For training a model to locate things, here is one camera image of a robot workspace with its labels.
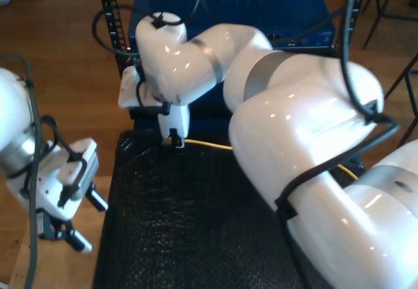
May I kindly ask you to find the yellow network cable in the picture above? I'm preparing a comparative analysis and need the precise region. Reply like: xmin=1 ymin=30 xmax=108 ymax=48
xmin=162 ymin=137 xmax=360 ymax=182

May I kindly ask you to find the blue network switch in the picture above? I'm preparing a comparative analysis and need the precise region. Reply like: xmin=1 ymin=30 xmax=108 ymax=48
xmin=127 ymin=0 xmax=336 ymax=53

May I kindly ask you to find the black cable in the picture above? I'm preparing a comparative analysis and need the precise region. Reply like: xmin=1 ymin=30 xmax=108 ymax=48
xmin=91 ymin=0 xmax=402 ymax=224
xmin=0 ymin=114 xmax=88 ymax=205

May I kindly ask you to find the black rack server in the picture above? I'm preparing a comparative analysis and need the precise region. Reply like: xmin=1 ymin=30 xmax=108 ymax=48
xmin=272 ymin=47 xmax=334 ymax=58

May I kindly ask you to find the black bubble wrap mat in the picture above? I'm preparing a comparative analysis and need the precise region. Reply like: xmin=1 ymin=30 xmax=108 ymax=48
xmin=92 ymin=126 xmax=366 ymax=289

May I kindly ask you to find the black metal stool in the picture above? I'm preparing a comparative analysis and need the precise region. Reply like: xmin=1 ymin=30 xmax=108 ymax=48
xmin=361 ymin=0 xmax=418 ymax=50

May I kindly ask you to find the thick grey cable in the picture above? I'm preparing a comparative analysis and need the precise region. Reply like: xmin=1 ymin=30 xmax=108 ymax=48
xmin=0 ymin=55 xmax=43 ymax=289

